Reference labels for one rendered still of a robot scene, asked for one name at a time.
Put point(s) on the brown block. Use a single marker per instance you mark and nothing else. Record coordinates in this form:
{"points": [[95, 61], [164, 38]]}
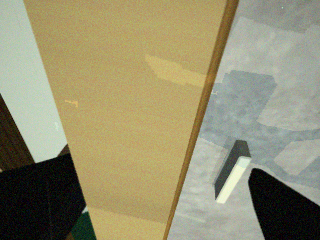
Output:
{"points": [[64, 151]]}

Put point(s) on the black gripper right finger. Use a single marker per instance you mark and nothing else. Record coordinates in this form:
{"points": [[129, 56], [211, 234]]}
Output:
{"points": [[283, 213]]}

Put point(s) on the long rectangular box with clear grey front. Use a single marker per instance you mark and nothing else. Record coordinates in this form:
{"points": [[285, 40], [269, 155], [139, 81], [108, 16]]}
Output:
{"points": [[126, 84]]}

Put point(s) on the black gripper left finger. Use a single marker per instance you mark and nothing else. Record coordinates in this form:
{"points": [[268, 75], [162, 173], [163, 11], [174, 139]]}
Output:
{"points": [[40, 201]]}

